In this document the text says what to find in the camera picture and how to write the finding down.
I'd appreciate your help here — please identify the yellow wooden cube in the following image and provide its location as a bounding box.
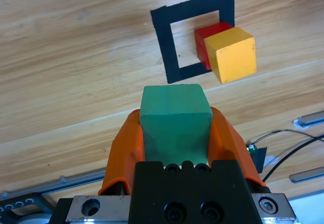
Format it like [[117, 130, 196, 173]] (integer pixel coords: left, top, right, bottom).
[[204, 26, 258, 84]]

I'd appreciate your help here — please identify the black perforated metal bracket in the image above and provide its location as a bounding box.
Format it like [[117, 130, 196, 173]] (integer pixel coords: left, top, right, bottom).
[[0, 192, 55, 224]]

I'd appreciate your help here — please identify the black tape square outline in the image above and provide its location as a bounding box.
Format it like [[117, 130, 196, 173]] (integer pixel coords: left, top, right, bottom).
[[150, 0, 235, 84]]

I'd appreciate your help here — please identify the small white paper tag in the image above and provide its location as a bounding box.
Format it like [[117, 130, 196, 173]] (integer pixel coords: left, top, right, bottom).
[[264, 155, 279, 168]]

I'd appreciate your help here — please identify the small board with green light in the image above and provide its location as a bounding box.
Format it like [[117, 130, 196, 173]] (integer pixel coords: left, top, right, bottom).
[[247, 144, 268, 174]]

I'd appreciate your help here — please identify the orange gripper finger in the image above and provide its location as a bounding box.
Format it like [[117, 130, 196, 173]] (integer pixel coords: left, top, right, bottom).
[[207, 106, 270, 193], [98, 109, 146, 196]]

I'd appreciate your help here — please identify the aluminium extrusion rail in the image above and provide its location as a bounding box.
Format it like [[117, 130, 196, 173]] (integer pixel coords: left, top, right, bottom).
[[0, 169, 107, 200]]

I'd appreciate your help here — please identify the thin black wire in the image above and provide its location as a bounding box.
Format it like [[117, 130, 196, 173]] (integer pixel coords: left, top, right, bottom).
[[262, 136, 324, 183], [247, 129, 324, 145]]

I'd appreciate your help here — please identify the green wooden cube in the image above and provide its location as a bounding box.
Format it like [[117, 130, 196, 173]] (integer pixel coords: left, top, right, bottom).
[[139, 83, 213, 166]]

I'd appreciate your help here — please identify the silver slotted metal bar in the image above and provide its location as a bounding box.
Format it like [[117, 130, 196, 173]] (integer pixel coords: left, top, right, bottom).
[[293, 111, 324, 130], [289, 167, 324, 184]]

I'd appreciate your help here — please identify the red wooden cube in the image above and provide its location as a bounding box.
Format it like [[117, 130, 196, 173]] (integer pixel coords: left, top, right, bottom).
[[194, 22, 235, 70]]

